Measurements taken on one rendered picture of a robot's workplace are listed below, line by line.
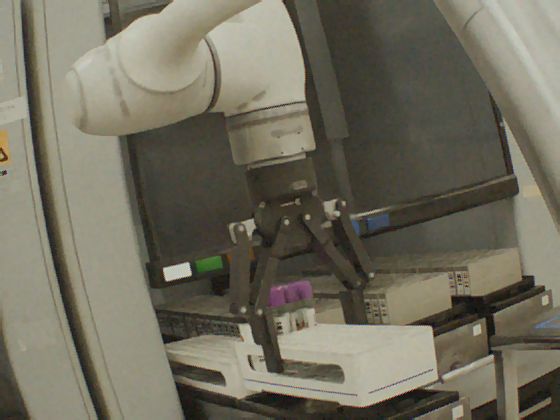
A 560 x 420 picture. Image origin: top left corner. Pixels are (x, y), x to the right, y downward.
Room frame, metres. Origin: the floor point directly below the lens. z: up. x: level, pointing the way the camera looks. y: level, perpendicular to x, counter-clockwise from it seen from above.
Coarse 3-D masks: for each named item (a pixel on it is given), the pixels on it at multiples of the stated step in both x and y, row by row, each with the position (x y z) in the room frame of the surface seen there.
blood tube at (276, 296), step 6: (270, 294) 1.51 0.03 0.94; (276, 294) 1.50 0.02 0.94; (282, 294) 1.51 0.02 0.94; (270, 300) 1.51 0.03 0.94; (276, 300) 1.50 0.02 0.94; (282, 300) 1.50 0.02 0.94; (276, 306) 1.50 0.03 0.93; (282, 306) 1.50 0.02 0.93; (276, 312) 1.50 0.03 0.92; (282, 312) 1.50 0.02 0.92; (276, 318) 1.50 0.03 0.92; (282, 318) 1.50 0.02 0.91; (276, 324) 1.51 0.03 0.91; (282, 324) 1.50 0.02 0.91; (282, 330) 1.50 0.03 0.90; (288, 360) 1.50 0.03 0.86
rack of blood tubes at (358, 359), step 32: (256, 352) 1.46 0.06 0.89; (288, 352) 1.38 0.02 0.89; (320, 352) 1.32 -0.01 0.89; (352, 352) 1.26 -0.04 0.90; (384, 352) 1.27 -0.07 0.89; (416, 352) 1.28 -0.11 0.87; (256, 384) 1.48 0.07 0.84; (288, 384) 1.40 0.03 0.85; (320, 384) 1.33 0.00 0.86; (352, 384) 1.26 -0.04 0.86; (384, 384) 1.26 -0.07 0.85; (416, 384) 1.28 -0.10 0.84
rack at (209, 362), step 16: (208, 336) 1.83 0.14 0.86; (176, 352) 1.71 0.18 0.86; (192, 352) 1.69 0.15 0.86; (208, 352) 1.67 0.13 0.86; (224, 352) 1.64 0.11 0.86; (176, 368) 1.80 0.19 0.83; (192, 368) 1.77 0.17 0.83; (208, 368) 1.75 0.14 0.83; (224, 368) 1.56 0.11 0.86; (192, 384) 1.67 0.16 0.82; (208, 384) 1.62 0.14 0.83; (224, 384) 1.71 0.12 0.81; (240, 384) 1.54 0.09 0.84
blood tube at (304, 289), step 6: (300, 282) 1.53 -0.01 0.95; (306, 282) 1.52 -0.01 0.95; (300, 288) 1.52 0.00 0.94; (306, 288) 1.52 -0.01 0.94; (300, 294) 1.52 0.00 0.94; (306, 294) 1.52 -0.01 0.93; (306, 300) 1.52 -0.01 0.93; (306, 306) 1.52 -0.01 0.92; (312, 306) 1.52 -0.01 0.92; (306, 312) 1.52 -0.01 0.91; (312, 312) 1.52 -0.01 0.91; (306, 318) 1.52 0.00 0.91; (312, 318) 1.52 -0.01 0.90; (306, 324) 1.52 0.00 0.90; (312, 324) 1.52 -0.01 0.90
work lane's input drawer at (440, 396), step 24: (192, 408) 1.65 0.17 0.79; (216, 408) 1.57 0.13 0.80; (240, 408) 1.52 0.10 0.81; (264, 408) 1.45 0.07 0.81; (288, 408) 1.48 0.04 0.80; (312, 408) 1.45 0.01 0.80; (360, 408) 1.38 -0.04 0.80; (384, 408) 1.35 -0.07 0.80; (408, 408) 1.26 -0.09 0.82; (432, 408) 1.25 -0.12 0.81; (456, 408) 1.26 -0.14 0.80
